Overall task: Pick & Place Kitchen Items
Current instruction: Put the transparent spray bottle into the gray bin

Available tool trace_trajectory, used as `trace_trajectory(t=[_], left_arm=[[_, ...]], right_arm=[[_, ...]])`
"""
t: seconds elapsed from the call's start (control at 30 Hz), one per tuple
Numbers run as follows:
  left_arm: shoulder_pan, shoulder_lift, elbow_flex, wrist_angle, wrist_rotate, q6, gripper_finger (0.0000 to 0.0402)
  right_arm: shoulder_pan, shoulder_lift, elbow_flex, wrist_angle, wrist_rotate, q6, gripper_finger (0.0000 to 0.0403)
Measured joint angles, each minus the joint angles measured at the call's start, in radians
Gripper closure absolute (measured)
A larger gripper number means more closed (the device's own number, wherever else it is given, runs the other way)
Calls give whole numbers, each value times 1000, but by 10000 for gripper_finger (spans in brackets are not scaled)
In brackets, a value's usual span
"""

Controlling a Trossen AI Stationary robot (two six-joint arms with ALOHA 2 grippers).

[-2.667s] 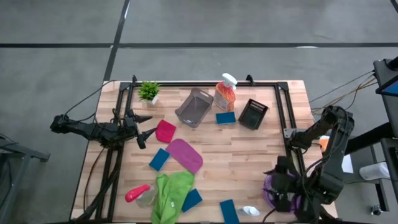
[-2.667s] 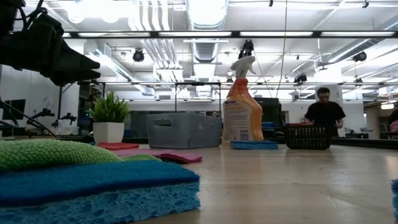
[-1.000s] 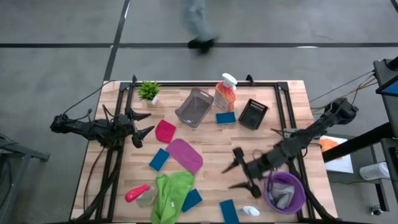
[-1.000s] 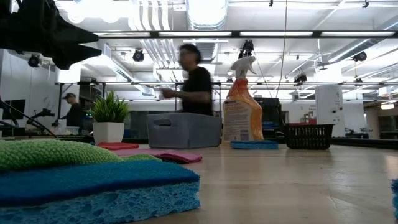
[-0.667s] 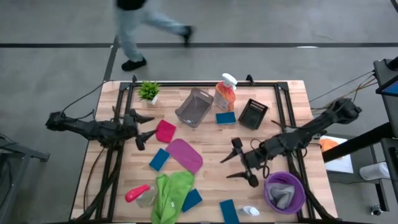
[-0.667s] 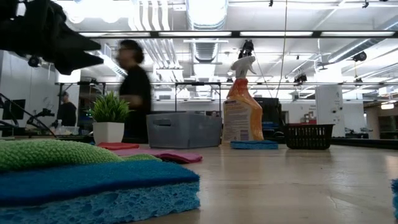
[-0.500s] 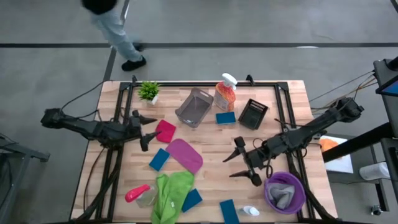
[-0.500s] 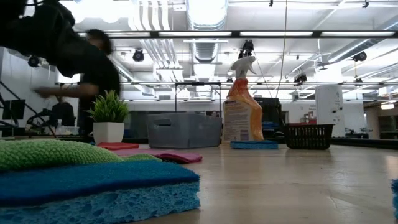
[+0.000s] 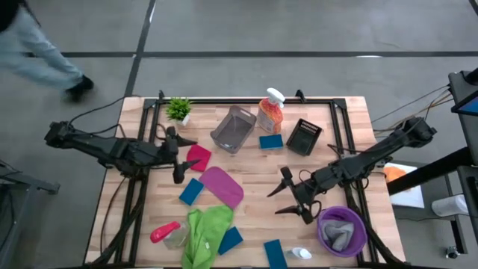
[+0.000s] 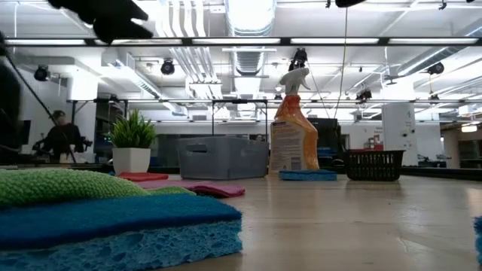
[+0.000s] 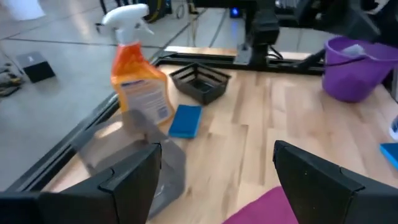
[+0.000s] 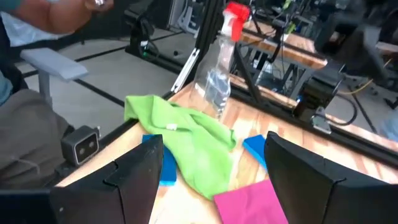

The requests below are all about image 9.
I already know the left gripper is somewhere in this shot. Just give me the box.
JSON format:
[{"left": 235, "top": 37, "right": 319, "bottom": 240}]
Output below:
[{"left": 158, "top": 126, "right": 202, "bottom": 185}]

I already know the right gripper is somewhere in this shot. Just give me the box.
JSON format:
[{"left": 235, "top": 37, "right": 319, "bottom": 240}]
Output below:
[{"left": 266, "top": 167, "right": 326, "bottom": 226}]

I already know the blue sponge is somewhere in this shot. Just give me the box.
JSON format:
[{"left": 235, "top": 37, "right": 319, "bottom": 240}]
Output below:
[
  {"left": 258, "top": 134, "right": 285, "bottom": 151},
  {"left": 217, "top": 226, "right": 244, "bottom": 256},
  {"left": 263, "top": 238, "right": 288, "bottom": 269},
  {"left": 179, "top": 178, "right": 205, "bottom": 206}
]

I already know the magenta felt cloth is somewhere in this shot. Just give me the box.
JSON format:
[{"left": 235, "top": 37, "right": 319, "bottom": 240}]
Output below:
[{"left": 199, "top": 166, "right": 245, "bottom": 210}]

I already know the translucent grey plastic basket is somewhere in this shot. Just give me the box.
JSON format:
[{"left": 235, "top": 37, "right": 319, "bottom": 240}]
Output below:
[{"left": 209, "top": 105, "right": 258, "bottom": 155}]

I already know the small clear bottle white cap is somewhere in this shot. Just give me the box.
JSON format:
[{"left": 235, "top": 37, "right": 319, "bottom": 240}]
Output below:
[{"left": 285, "top": 247, "right": 313, "bottom": 261}]

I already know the grey cloth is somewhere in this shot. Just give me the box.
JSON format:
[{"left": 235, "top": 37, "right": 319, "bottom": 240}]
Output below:
[{"left": 321, "top": 219, "right": 355, "bottom": 252}]

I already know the clear spray bottle red trigger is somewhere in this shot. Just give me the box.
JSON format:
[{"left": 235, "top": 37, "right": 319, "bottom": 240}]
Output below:
[{"left": 149, "top": 220, "right": 187, "bottom": 250}]

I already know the purple plastic bucket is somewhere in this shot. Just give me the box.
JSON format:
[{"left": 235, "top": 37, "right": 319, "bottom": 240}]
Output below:
[{"left": 316, "top": 205, "right": 368, "bottom": 259}]

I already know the green microfiber cloth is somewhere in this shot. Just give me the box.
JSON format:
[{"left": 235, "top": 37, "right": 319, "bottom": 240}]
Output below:
[{"left": 181, "top": 205, "right": 235, "bottom": 269}]

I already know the orange spray bottle white trigger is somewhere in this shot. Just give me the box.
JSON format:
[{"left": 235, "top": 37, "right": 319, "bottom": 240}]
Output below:
[{"left": 256, "top": 87, "right": 286, "bottom": 135}]

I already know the green plant in white pot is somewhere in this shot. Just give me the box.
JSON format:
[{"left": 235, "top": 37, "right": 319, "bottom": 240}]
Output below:
[{"left": 164, "top": 96, "right": 193, "bottom": 127}]

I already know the small black plastic basket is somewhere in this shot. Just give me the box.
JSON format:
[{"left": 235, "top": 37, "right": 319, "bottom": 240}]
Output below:
[{"left": 285, "top": 118, "right": 323, "bottom": 157}]

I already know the orange object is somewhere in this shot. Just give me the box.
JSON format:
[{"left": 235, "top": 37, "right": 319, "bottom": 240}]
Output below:
[{"left": 383, "top": 166, "right": 411, "bottom": 184}]

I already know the white sheet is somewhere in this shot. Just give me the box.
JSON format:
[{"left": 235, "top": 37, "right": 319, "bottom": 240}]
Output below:
[{"left": 383, "top": 162, "right": 426, "bottom": 209}]

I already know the black stand beam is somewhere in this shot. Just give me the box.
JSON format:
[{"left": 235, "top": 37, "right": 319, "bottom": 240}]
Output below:
[{"left": 386, "top": 146, "right": 478, "bottom": 196}]

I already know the grey metal table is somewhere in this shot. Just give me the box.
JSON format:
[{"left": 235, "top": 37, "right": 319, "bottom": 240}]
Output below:
[{"left": 0, "top": 159, "right": 60, "bottom": 269}]

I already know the white roll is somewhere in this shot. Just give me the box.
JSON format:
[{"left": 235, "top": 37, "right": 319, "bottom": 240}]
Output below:
[{"left": 432, "top": 194, "right": 470, "bottom": 218}]

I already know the person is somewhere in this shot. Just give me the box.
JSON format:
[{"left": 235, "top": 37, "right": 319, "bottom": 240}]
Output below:
[{"left": 0, "top": 0, "right": 95, "bottom": 104}]

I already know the blue screen tablet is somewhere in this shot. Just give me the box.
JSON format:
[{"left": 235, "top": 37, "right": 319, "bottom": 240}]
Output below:
[{"left": 450, "top": 90, "right": 478, "bottom": 116}]

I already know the black equipment cart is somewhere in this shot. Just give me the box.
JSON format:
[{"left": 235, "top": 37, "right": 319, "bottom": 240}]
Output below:
[{"left": 447, "top": 68, "right": 478, "bottom": 165}]

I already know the black aluminium table frame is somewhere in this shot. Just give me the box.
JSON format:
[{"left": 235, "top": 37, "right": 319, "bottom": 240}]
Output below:
[{"left": 84, "top": 89, "right": 406, "bottom": 268}]

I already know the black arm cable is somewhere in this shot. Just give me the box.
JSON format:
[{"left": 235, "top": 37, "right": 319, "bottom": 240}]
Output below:
[{"left": 66, "top": 95, "right": 128, "bottom": 137}]

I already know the grey cable bundle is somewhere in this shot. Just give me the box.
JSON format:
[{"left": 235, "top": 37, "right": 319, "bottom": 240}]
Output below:
[{"left": 371, "top": 84, "right": 453, "bottom": 139}]

